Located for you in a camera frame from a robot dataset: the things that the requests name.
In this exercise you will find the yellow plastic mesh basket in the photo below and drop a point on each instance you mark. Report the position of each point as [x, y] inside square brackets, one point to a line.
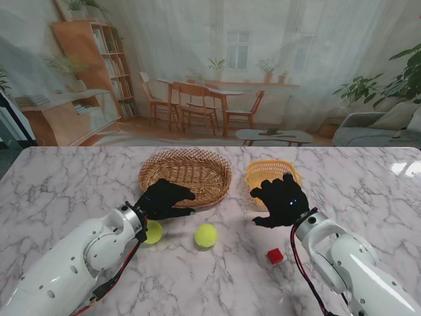
[263, 169]

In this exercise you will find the brown oval wicker basket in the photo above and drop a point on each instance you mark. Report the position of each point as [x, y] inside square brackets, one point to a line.
[197, 171]

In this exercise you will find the printed room scene backdrop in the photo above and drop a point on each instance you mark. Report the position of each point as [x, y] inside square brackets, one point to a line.
[197, 49]

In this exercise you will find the yellow-green tennis ball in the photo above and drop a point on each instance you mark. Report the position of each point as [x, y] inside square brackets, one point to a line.
[155, 233]
[205, 235]

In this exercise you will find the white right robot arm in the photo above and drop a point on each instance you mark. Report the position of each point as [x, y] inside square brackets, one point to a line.
[355, 256]

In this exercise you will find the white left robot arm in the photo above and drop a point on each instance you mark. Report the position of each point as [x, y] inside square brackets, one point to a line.
[65, 266]

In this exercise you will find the red toy block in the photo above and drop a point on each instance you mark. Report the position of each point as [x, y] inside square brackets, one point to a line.
[275, 256]

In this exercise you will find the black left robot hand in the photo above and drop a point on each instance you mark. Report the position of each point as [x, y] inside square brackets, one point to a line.
[159, 199]

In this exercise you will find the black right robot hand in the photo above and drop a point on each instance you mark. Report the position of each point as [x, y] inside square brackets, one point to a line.
[286, 204]

